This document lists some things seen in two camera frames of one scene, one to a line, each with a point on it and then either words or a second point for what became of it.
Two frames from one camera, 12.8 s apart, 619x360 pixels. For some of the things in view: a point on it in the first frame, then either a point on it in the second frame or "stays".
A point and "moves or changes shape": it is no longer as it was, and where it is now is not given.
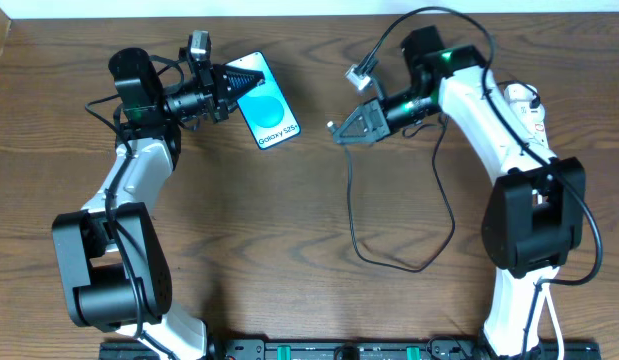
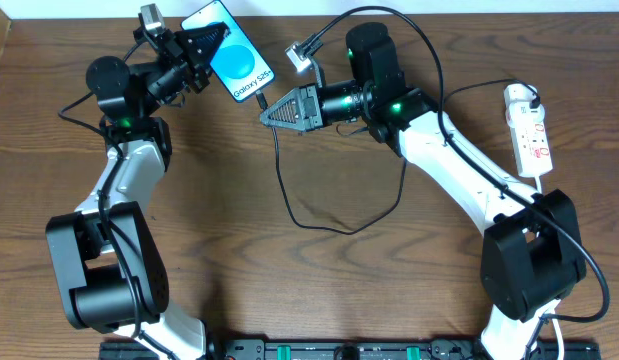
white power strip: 527,111 stays
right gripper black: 381,116 → 310,107
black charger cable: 535,103 → 536,102
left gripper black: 214,95 → 187,55
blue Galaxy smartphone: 265,108 moves or changes shape
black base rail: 352,349 stays
